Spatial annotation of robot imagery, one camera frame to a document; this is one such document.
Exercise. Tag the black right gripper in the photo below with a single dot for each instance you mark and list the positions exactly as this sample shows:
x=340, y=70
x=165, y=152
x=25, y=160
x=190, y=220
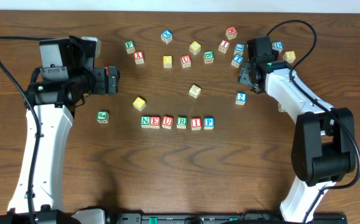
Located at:
x=245, y=75

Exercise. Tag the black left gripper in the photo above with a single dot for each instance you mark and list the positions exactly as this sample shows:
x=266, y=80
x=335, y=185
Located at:
x=112, y=80

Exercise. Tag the green N wooden block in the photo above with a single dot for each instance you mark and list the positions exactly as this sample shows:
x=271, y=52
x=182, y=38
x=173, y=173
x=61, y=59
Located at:
x=145, y=121

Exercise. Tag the blue P wooden block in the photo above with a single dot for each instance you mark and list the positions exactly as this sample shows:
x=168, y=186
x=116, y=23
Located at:
x=209, y=123

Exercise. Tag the red E wooden block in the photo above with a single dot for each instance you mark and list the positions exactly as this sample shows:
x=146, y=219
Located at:
x=155, y=122

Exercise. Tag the red i block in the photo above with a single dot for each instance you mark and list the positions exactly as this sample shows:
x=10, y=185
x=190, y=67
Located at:
x=223, y=46
x=195, y=124

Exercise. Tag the red u block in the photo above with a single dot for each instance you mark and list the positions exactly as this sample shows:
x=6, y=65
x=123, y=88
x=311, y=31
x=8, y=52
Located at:
x=167, y=122
x=186, y=61

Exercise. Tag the green R wooden block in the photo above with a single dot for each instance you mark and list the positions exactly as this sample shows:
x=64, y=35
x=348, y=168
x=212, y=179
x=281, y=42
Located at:
x=181, y=122

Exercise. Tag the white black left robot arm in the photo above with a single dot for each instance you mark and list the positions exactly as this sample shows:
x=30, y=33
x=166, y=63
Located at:
x=38, y=195

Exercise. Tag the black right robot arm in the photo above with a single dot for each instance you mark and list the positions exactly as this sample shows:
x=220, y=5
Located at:
x=324, y=153

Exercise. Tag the blue T wooden block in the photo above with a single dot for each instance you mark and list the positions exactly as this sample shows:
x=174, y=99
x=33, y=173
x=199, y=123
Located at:
x=237, y=60

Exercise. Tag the blue 2 wooden block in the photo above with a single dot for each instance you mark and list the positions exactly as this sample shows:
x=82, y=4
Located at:
x=241, y=98

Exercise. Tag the blue L wooden block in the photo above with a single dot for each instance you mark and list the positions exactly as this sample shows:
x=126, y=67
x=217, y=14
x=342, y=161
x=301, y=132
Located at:
x=239, y=49

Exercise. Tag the green J wooden block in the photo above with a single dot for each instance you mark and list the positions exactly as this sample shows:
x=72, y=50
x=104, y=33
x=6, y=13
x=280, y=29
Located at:
x=102, y=117

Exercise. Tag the yellow block lower left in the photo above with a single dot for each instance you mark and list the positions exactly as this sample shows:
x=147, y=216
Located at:
x=139, y=103

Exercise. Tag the blue D block far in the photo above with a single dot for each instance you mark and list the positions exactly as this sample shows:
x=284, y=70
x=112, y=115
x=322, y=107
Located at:
x=278, y=46

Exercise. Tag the green B wooden block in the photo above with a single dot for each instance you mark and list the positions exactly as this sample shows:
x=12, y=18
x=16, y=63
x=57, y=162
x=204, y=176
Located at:
x=208, y=56

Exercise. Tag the red Y wooden block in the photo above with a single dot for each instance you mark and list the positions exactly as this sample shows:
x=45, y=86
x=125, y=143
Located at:
x=138, y=57

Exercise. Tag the red block far top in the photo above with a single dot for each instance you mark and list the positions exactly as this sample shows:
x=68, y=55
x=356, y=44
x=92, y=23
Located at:
x=231, y=33

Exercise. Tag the green F wooden block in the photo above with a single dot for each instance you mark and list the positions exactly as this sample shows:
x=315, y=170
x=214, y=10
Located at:
x=130, y=47

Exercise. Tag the yellow 8 wooden block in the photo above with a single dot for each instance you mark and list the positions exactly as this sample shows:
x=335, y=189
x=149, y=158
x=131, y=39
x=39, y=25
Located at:
x=289, y=56

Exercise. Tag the green 7 wooden block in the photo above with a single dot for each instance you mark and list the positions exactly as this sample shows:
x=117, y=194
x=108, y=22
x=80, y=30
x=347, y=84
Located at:
x=281, y=108

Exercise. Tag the yellow O side block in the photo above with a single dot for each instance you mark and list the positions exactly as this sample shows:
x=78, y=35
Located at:
x=194, y=91

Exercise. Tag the yellow block centre top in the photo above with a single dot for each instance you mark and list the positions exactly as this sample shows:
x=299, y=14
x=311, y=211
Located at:
x=195, y=47

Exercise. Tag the yellow O top block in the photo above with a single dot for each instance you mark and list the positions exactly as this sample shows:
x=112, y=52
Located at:
x=167, y=61

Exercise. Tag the blue X wooden block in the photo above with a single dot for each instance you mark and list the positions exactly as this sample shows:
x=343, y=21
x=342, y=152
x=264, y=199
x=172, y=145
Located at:
x=166, y=36

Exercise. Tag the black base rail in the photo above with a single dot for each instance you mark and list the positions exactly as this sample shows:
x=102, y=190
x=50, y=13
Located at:
x=249, y=217

